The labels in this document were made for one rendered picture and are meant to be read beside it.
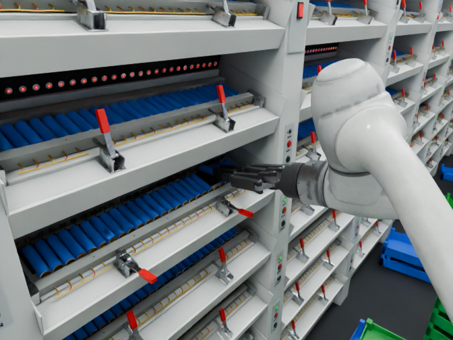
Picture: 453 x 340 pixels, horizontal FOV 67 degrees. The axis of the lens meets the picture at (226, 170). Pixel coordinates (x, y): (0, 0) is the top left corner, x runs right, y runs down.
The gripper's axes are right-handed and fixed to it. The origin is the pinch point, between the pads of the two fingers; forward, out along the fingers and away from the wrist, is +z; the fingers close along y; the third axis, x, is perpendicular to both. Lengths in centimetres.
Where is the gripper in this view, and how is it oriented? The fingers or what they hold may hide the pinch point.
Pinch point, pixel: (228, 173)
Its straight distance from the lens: 82.8
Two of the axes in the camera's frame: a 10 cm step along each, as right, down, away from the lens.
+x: 1.5, 9.5, 2.9
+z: -7.6, -0.8, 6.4
